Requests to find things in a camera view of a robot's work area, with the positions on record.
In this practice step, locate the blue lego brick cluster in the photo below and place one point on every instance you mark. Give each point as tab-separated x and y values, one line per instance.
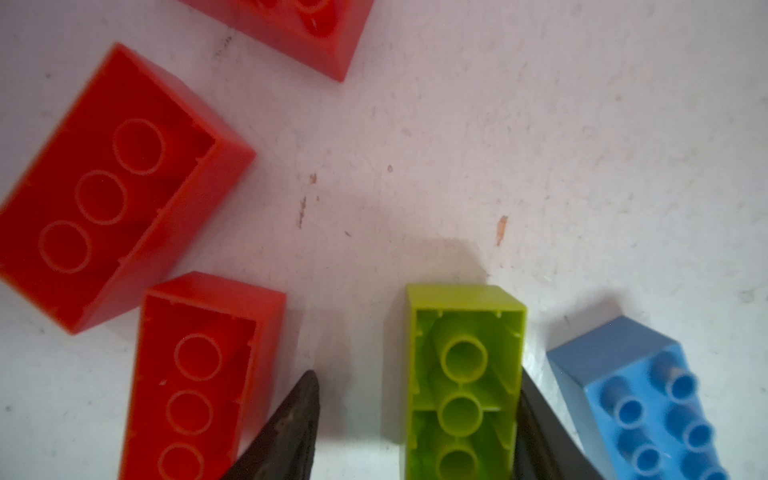
634	403

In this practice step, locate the green lego brick cluster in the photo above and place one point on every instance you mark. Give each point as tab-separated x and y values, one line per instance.
464	370

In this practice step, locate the red lego brick cluster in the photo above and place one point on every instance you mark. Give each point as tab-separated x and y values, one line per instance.
118	192
203	375

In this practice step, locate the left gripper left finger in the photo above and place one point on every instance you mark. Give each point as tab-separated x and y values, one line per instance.
285	446

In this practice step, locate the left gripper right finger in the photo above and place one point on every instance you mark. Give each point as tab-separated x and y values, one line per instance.
544	449

